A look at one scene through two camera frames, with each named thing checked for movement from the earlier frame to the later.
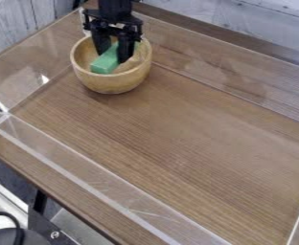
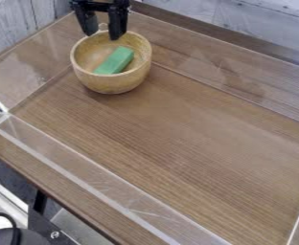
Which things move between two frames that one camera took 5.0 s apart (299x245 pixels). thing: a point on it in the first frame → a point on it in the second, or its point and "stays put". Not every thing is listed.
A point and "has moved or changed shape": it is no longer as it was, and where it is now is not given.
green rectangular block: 105,61 has moved or changed shape
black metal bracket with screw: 44,227 stays put
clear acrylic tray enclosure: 199,159 stays put
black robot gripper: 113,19 → 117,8
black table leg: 40,202 stays put
